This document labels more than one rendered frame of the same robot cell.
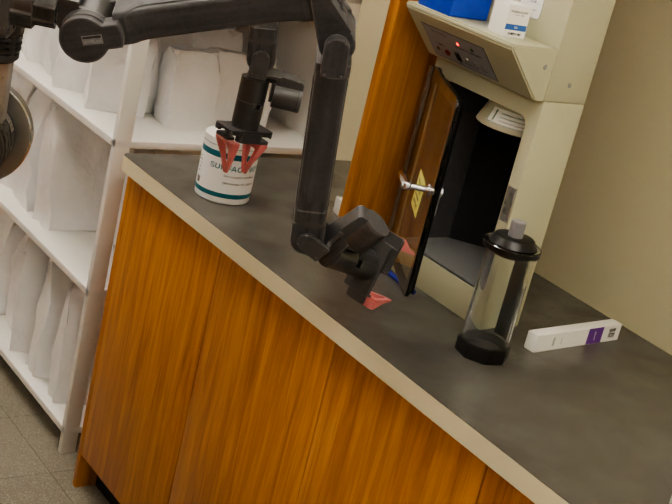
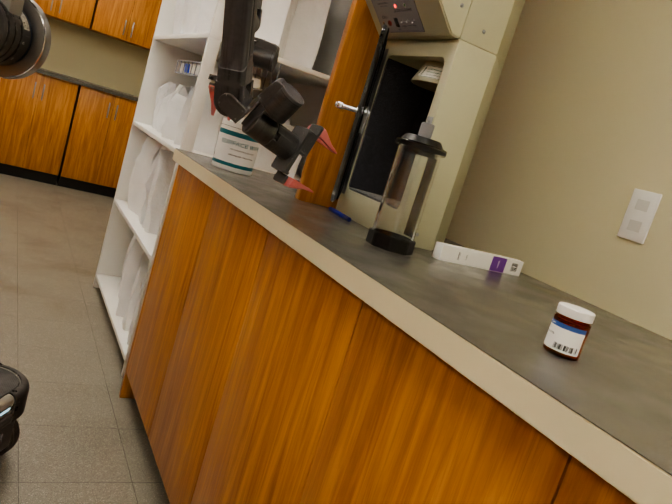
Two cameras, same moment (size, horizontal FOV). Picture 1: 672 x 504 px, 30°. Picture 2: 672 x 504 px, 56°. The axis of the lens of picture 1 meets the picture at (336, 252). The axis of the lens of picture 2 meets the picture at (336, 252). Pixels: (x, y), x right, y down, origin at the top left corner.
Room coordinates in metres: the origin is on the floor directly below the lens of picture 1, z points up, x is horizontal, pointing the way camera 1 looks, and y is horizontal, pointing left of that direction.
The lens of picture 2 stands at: (0.87, -0.43, 1.12)
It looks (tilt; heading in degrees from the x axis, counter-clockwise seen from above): 9 degrees down; 10
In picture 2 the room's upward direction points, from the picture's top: 17 degrees clockwise
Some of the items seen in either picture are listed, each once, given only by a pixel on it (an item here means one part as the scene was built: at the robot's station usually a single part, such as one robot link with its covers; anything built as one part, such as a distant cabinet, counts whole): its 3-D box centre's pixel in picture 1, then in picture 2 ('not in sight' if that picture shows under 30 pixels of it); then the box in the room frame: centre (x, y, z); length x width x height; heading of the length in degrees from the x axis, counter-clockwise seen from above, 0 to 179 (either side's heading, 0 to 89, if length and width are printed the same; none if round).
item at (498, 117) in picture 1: (522, 115); (448, 80); (2.49, -0.30, 1.34); 0.18 x 0.18 x 0.05
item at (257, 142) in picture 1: (242, 151); not in sight; (2.47, 0.23, 1.14); 0.07 x 0.07 x 0.09; 40
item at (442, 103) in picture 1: (420, 178); (359, 118); (2.40, -0.13, 1.19); 0.30 x 0.01 x 0.40; 9
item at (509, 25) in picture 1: (509, 18); not in sight; (2.35, -0.21, 1.54); 0.05 x 0.05 x 0.06; 32
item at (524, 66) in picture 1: (473, 49); (407, 9); (2.41, -0.16, 1.46); 0.32 x 0.12 x 0.10; 39
